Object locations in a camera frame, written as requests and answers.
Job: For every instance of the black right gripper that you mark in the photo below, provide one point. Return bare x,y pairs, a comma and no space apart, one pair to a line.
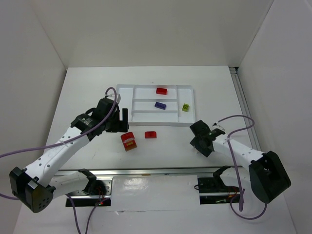
201,141

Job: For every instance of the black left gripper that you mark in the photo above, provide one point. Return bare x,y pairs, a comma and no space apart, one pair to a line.
117,125

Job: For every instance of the red arched lego block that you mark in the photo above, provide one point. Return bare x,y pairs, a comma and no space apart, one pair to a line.
127,137

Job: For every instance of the orange lego plate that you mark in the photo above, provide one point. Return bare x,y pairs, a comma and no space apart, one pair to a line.
129,145

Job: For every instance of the red curved lego brick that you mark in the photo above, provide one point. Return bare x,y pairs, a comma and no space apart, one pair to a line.
150,134

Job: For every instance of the green lego plate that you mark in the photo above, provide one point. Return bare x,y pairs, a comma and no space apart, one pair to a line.
185,107

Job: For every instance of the blue lego plate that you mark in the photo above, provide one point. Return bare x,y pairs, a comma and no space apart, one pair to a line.
160,105

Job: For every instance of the red lego plate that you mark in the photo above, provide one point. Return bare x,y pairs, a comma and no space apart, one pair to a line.
161,91

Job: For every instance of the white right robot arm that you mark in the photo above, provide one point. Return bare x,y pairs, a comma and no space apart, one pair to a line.
268,177

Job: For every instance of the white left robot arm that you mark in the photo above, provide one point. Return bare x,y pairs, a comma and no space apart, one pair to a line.
35,185

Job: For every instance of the white compartment tray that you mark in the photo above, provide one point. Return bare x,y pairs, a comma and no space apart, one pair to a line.
140,101

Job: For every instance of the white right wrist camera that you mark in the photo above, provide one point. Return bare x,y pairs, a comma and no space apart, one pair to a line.
217,125

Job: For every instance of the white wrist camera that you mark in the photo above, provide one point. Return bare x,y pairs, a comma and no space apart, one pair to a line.
217,125
114,97

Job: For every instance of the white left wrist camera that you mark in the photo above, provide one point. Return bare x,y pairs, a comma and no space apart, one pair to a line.
114,97

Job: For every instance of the aluminium front rail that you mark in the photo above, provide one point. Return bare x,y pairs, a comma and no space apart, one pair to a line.
155,171

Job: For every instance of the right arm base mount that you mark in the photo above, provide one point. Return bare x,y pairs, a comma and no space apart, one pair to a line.
210,192

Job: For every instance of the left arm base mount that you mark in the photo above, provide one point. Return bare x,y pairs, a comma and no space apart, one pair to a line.
101,193

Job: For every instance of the aluminium side rail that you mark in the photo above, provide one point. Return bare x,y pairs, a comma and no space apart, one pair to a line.
244,106

